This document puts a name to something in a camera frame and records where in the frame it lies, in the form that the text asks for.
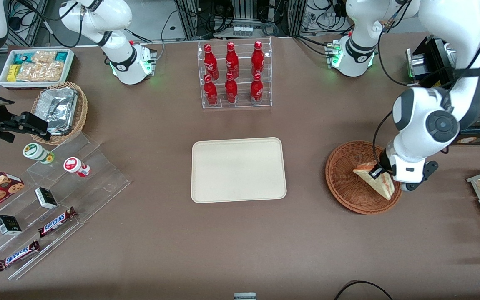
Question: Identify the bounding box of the white plastic bin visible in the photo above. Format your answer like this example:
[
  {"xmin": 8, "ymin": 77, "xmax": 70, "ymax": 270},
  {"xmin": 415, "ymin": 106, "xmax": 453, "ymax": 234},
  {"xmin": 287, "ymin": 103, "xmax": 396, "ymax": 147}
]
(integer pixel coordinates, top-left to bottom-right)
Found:
[{"xmin": 0, "ymin": 49, "xmax": 75, "ymax": 90}]

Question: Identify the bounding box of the clear acrylic bottle rack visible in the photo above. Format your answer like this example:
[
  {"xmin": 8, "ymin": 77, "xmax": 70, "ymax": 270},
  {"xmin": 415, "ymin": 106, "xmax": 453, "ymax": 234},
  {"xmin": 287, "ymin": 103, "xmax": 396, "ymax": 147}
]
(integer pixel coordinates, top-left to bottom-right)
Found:
[{"xmin": 197, "ymin": 37, "xmax": 273, "ymax": 110}]

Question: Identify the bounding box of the red lid yogurt cup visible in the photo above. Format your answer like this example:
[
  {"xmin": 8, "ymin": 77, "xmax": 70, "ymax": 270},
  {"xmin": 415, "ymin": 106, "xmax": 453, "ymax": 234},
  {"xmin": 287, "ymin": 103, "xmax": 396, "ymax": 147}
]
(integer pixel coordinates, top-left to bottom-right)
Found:
[{"xmin": 63, "ymin": 157, "xmax": 90, "ymax": 178}]

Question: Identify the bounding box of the small black box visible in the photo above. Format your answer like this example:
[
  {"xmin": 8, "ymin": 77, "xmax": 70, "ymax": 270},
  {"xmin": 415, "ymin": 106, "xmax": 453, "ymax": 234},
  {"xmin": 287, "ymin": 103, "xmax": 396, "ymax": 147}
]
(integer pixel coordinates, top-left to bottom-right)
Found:
[
  {"xmin": 35, "ymin": 187, "xmax": 58, "ymax": 209},
  {"xmin": 0, "ymin": 215, "xmax": 22, "ymax": 236}
]

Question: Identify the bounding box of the silver foil tray stack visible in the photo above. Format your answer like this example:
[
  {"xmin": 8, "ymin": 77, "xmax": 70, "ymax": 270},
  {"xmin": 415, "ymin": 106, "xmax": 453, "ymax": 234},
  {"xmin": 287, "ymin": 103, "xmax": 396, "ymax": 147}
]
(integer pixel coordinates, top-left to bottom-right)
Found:
[{"xmin": 35, "ymin": 87, "xmax": 78, "ymax": 135}]

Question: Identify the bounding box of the aluminium equipment rack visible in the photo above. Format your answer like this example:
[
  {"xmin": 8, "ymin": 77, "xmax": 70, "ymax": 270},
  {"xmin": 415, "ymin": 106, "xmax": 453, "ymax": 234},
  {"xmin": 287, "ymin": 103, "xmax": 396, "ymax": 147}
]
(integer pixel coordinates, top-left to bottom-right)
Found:
[{"xmin": 173, "ymin": 0, "xmax": 349, "ymax": 40}]

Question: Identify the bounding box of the triangle sandwich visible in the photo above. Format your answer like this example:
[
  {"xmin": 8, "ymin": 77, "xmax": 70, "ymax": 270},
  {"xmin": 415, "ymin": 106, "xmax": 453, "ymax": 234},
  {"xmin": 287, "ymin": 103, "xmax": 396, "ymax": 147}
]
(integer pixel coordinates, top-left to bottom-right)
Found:
[{"xmin": 353, "ymin": 161, "xmax": 395, "ymax": 200}]

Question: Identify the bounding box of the green lid yogurt cup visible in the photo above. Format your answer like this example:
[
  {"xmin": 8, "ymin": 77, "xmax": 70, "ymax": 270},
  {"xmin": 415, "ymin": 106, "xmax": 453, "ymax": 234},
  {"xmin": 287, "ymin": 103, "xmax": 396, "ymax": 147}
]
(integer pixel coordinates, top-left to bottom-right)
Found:
[{"xmin": 23, "ymin": 142, "xmax": 55, "ymax": 164}]

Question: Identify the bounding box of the cream plastic tray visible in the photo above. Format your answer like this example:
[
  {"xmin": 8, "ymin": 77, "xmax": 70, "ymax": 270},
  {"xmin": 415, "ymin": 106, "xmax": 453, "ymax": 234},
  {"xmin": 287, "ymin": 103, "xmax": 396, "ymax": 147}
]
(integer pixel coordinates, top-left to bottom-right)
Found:
[{"xmin": 191, "ymin": 137, "xmax": 287, "ymax": 204}]

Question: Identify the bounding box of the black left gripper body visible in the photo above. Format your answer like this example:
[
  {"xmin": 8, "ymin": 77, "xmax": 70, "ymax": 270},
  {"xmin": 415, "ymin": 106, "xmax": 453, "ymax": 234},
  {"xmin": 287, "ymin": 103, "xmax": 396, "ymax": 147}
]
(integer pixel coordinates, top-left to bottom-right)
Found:
[{"xmin": 380, "ymin": 147, "xmax": 395, "ymax": 171}]

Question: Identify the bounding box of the round brown wicker basket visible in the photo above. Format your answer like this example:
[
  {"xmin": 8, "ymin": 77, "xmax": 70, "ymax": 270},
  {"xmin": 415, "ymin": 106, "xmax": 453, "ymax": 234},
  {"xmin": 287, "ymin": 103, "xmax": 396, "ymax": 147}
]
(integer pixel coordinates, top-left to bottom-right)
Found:
[{"xmin": 325, "ymin": 141, "xmax": 404, "ymax": 215}]

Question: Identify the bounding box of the light oval wicker basket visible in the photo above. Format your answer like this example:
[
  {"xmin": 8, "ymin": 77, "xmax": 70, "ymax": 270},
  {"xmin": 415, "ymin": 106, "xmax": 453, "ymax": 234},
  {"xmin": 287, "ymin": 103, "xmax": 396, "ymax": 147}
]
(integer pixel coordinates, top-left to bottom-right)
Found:
[{"xmin": 30, "ymin": 82, "xmax": 88, "ymax": 145}]

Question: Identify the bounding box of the Snickers chocolate bar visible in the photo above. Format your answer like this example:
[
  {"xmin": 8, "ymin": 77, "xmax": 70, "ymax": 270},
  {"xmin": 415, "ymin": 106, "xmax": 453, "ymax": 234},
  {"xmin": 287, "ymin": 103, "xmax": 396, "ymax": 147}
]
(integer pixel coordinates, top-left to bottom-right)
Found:
[
  {"xmin": 38, "ymin": 207, "xmax": 78, "ymax": 238},
  {"xmin": 0, "ymin": 240, "xmax": 40, "ymax": 272}
]

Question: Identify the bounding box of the clear bag of biscuits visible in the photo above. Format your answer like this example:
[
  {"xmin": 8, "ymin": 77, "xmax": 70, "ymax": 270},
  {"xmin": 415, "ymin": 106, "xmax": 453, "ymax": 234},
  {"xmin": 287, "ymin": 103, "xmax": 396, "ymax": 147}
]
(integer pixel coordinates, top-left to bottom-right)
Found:
[
  {"xmin": 17, "ymin": 62, "xmax": 63, "ymax": 82},
  {"xmin": 31, "ymin": 51, "xmax": 57, "ymax": 64}
]

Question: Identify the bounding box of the black looped cable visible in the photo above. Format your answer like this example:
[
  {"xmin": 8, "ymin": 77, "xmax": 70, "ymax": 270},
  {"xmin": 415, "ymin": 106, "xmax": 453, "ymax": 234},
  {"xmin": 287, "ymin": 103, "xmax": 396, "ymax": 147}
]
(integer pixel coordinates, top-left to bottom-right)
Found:
[{"xmin": 334, "ymin": 280, "xmax": 395, "ymax": 300}]

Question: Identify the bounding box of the red cola bottle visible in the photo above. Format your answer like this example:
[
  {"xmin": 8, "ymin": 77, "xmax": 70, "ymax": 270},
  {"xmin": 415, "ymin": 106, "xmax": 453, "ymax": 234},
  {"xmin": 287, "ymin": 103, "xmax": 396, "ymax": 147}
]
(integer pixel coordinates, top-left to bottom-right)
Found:
[
  {"xmin": 251, "ymin": 41, "xmax": 264, "ymax": 76},
  {"xmin": 204, "ymin": 74, "xmax": 218, "ymax": 106},
  {"xmin": 225, "ymin": 72, "xmax": 238, "ymax": 104},
  {"xmin": 250, "ymin": 73, "xmax": 264, "ymax": 105},
  {"xmin": 204, "ymin": 44, "xmax": 219, "ymax": 80},
  {"xmin": 226, "ymin": 42, "xmax": 239, "ymax": 79}
]

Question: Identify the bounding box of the clear acrylic stepped display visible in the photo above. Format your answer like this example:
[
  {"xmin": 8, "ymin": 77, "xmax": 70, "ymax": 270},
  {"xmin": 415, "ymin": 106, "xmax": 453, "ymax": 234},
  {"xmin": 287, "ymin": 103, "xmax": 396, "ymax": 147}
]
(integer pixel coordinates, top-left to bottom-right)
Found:
[{"xmin": 0, "ymin": 132, "xmax": 131, "ymax": 280}]

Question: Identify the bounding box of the black food warmer cabinet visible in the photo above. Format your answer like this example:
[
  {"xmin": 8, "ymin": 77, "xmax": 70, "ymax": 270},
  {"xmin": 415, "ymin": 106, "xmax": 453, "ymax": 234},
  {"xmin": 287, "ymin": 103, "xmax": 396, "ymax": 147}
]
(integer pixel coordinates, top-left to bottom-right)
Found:
[{"xmin": 407, "ymin": 35, "xmax": 480, "ymax": 146}]

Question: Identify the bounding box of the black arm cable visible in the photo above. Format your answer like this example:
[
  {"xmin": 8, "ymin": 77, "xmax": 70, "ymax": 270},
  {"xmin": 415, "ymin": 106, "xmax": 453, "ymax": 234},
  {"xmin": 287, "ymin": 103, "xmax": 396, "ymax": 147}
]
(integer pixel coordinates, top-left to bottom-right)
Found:
[{"xmin": 372, "ymin": 109, "xmax": 395, "ymax": 167}]

